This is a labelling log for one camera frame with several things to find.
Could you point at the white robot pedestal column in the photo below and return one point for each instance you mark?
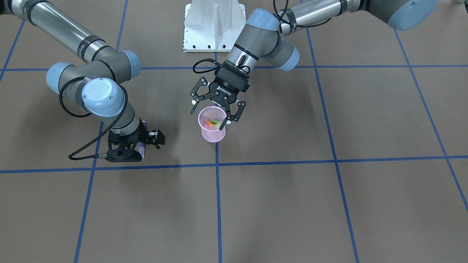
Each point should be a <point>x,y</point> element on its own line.
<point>212,25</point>

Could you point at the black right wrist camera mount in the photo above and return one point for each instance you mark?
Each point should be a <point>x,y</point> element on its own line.
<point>122,151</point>

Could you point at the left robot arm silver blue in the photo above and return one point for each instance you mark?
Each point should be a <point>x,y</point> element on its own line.
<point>263,37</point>

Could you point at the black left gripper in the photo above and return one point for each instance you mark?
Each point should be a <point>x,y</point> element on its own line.
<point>231,84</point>

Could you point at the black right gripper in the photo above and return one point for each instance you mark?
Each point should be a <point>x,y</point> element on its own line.
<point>156,138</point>

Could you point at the pink mesh pen holder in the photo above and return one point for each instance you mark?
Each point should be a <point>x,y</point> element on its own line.
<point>211,113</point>

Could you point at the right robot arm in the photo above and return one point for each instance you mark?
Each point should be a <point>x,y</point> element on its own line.
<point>80,65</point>

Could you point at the purple highlighter pen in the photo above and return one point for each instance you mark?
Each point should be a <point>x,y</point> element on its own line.
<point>142,146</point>

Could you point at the brown paper table mat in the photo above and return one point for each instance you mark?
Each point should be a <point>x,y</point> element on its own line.
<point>357,155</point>

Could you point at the green highlighter pen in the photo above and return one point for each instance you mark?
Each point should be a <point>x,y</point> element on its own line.
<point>215,122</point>

